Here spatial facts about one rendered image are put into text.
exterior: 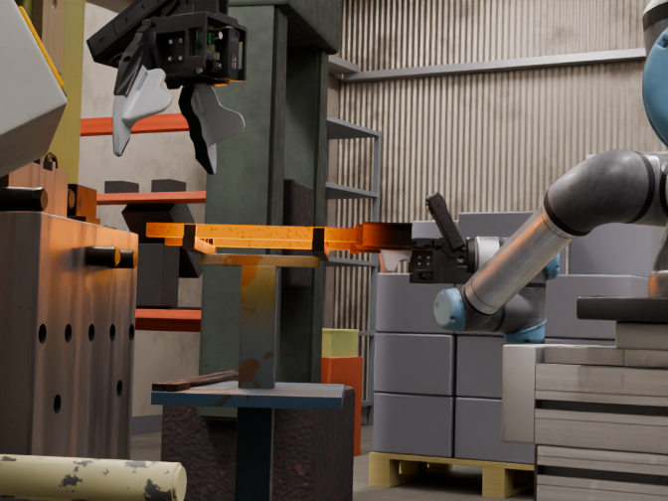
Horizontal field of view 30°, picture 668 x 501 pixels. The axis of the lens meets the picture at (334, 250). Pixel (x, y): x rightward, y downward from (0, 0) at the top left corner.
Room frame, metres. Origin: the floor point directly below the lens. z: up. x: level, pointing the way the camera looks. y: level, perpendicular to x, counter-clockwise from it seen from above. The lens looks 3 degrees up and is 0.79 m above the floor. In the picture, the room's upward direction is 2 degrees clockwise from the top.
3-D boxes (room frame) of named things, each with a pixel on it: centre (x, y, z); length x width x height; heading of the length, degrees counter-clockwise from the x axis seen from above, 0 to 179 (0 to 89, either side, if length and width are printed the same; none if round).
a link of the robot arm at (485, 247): (2.29, -0.28, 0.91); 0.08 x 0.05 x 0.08; 0
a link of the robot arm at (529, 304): (2.28, -0.34, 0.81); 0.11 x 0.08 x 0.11; 119
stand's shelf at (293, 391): (2.17, 0.13, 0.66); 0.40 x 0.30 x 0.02; 179
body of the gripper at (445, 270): (2.29, -0.20, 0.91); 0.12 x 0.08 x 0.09; 90
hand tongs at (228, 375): (2.29, 0.22, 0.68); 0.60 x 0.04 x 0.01; 172
